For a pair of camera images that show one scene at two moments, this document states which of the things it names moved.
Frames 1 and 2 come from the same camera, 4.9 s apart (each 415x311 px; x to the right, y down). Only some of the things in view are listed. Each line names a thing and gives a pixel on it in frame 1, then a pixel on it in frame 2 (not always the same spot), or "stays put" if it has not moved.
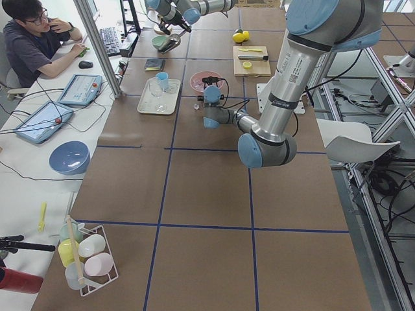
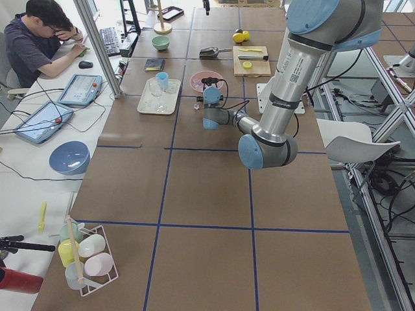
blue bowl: (69, 157) stays put
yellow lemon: (238, 37) stays put
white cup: (91, 244) stays put
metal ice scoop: (171, 42) to (212, 52)
